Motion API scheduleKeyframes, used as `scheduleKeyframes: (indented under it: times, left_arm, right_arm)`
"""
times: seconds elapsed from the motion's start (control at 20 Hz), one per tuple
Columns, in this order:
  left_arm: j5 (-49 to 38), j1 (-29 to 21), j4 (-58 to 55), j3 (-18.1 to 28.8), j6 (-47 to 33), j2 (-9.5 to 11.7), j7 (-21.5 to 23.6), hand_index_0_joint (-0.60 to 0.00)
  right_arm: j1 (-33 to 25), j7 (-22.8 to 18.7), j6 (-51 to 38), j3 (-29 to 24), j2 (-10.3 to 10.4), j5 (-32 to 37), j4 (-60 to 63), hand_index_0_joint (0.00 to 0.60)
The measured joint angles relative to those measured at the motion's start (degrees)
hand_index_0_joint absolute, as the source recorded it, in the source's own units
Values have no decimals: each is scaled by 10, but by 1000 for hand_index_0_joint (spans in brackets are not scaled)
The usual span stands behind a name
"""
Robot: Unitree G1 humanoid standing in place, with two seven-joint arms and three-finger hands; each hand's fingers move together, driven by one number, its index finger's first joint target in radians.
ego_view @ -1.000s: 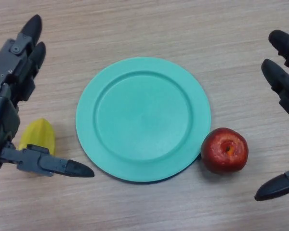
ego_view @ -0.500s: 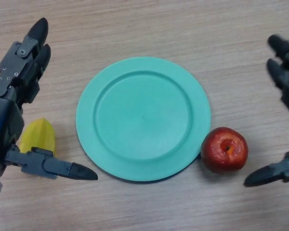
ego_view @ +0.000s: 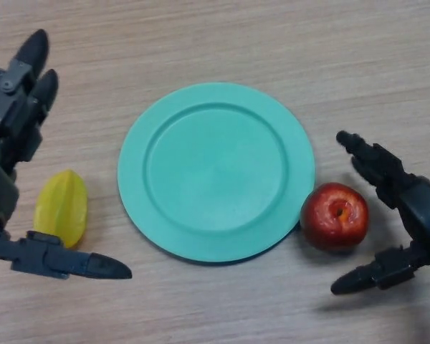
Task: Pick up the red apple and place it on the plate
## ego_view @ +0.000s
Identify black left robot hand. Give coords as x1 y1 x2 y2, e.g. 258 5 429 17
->
0 29 133 280

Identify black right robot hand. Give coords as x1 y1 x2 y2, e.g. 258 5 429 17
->
330 130 430 297

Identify red apple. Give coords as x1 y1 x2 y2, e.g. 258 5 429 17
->
300 182 370 252

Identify green round plate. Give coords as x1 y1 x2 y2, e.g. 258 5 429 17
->
117 82 316 266

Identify yellow starfruit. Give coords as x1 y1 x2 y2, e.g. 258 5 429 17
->
34 169 89 249

